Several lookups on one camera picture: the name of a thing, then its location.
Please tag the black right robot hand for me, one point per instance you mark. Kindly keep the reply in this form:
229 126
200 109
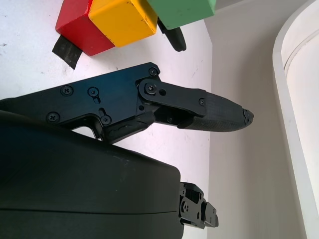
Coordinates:
74 179

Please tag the green wooden block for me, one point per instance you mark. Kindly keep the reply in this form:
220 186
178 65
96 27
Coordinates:
179 11

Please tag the black tape strip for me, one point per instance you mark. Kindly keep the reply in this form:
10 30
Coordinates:
66 51

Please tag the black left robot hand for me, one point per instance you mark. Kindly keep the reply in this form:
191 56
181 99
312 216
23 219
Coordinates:
178 39

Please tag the red wooden block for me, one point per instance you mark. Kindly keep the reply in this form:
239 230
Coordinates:
82 32

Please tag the yellow wooden block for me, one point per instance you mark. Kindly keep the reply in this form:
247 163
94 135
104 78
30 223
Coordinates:
122 22

